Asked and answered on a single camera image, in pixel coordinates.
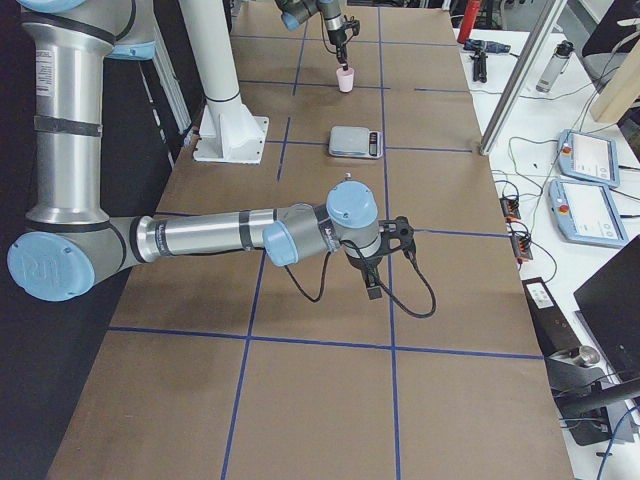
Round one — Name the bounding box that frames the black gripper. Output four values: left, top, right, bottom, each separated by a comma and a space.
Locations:
346, 253, 382, 300
324, 17, 349, 69

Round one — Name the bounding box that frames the grey digital kitchen scale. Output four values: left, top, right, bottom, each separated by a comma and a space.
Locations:
328, 126, 383, 159

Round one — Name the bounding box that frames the black monitor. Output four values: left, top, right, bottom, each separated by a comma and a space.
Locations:
574, 238, 639, 370

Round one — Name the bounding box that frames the lower blue teach pendant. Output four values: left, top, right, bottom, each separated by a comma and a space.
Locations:
548, 179, 629, 248

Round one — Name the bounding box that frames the black folded tripod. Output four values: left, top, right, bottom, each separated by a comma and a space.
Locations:
472, 47, 488, 83

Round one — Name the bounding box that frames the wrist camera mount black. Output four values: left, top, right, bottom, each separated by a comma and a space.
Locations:
376, 216, 417, 263
342, 16, 361, 42

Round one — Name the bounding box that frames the blue folded umbrella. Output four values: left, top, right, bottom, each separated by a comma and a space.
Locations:
463, 38, 511, 54

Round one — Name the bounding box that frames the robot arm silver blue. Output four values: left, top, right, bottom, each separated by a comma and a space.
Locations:
7, 1, 393, 301
275, 0, 352, 71

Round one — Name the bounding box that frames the aluminium frame post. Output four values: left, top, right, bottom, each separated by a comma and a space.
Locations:
479, 0, 567, 156

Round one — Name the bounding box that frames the blue teach pendant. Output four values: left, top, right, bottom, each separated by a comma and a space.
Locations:
548, 179, 629, 248
557, 129, 620, 187

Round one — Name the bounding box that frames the wooden board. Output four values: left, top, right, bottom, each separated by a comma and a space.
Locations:
590, 13, 639, 123

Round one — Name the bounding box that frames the clear water bottle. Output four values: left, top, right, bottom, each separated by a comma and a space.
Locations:
536, 40, 574, 93

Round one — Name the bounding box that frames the white support column with base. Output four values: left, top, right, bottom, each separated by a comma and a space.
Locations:
179, 0, 269, 164

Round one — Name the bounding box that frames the black box with label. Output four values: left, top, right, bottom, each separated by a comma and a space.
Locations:
522, 277, 582, 357

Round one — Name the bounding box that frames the pink plastic cup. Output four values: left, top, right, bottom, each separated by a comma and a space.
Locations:
336, 67, 355, 93

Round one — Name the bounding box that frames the upper blue teach pendant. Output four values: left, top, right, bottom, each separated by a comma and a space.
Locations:
557, 129, 620, 187

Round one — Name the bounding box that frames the orange connector strip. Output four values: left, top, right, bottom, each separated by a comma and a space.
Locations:
499, 195, 533, 265

